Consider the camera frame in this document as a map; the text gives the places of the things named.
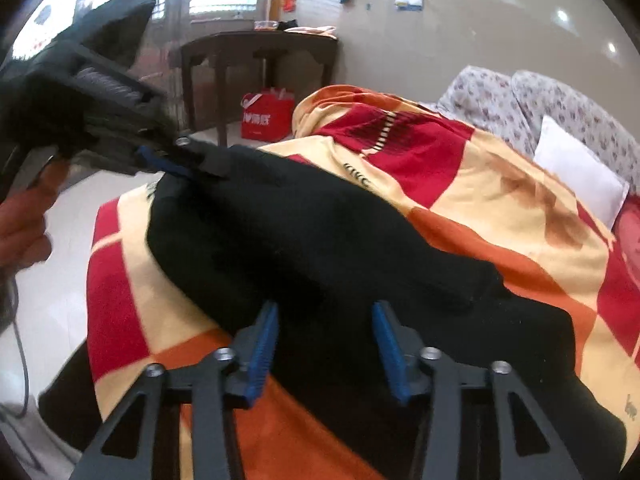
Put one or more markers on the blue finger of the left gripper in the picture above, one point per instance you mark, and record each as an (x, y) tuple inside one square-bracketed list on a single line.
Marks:
[(203, 157), (149, 159)]

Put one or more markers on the floral grey quilt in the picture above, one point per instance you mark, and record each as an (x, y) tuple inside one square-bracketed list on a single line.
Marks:
[(512, 108)]

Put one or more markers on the black pants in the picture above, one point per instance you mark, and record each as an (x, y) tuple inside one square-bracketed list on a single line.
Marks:
[(180, 267)]

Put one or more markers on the red shopping bag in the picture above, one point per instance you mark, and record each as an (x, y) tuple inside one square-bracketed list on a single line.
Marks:
[(267, 115)]

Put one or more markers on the red orange checkered blanket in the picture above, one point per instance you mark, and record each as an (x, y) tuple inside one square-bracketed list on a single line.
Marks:
[(470, 194)]

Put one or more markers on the white pillow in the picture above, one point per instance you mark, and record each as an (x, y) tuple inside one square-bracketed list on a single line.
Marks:
[(597, 186)]

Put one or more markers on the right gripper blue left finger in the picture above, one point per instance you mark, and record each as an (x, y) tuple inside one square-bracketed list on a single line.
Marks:
[(253, 349)]

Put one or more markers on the red heart cushion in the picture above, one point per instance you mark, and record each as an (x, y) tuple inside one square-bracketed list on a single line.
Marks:
[(627, 232)]

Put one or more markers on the left human hand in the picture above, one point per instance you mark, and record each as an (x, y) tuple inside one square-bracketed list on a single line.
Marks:
[(24, 240)]

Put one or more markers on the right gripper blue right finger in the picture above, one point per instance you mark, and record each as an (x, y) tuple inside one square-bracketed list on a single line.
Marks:
[(399, 348)]

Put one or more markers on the dark wooden table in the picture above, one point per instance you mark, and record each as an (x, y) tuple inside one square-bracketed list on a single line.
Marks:
[(216, 70)]

